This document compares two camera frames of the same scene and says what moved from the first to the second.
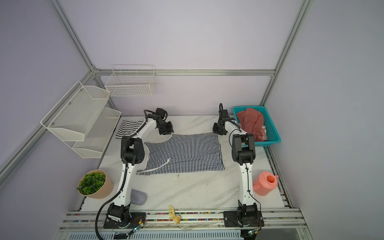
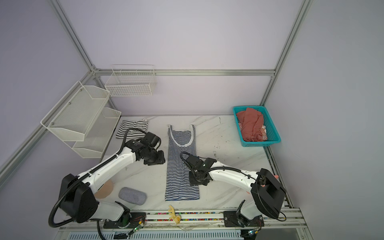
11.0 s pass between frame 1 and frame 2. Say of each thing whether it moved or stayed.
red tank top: stayed
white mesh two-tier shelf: stayed
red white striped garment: stayed
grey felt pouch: stayed
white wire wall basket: stayed
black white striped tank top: stayed
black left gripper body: moved
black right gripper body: moved
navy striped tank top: moved
